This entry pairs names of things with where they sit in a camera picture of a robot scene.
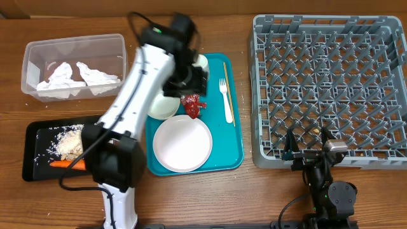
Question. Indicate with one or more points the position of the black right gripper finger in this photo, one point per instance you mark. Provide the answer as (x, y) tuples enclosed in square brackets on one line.
[(326, 136), (291, 143)]

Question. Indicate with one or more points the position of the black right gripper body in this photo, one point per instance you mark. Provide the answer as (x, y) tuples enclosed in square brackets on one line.
[(304, 158)]

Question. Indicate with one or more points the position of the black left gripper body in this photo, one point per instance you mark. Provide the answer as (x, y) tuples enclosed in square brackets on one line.
[(185, 78)]

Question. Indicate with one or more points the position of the red snack wrapper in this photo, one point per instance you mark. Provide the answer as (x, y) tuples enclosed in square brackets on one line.
[(192, 105)]

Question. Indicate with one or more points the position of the cream bowl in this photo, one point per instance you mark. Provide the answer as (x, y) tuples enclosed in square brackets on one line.
[(163, 107)]

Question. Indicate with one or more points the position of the white napkin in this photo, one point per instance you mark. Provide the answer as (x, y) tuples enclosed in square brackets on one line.
[(60, 84)]

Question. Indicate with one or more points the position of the orange carrot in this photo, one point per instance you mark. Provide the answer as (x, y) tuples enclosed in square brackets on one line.
[(65, 163)]

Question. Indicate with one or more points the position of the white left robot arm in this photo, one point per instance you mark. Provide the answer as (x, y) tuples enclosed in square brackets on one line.
[(112, 153)]

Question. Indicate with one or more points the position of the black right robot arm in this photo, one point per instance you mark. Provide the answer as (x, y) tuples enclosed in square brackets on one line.
[(333, 200)]

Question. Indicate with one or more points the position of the grey dishwasher rack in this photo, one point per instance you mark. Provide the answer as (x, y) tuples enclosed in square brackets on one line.
[(346, 73)]

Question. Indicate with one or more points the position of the white cup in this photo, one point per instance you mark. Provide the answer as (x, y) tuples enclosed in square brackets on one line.
[(202, 62)]

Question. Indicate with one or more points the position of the white plastic fork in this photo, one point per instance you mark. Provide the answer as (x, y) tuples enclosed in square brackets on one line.
[(227, 109)]

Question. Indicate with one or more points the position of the wooden chopstick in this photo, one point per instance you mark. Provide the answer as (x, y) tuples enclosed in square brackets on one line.
[(229, 94)]

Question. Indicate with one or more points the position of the teal serving tray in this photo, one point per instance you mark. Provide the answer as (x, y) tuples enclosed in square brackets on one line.
[(228, 148)]

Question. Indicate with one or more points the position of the white plate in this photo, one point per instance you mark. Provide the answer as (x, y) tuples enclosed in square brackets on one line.
[(182, 144)]

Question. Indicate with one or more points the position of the clear plastic bin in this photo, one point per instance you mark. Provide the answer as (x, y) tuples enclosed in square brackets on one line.
[(105, 53)]

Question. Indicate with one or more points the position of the black tray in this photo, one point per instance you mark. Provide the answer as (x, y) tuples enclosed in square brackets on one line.
[(32, 171)]

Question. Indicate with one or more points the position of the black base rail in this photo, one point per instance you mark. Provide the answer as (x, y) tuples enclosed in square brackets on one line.
[(272, 225)]

